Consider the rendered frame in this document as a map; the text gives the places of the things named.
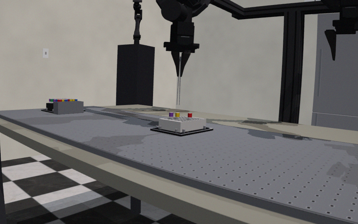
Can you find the white rectangular rack with grid of holes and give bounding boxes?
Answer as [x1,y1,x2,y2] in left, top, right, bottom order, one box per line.
[159,116,206,133]

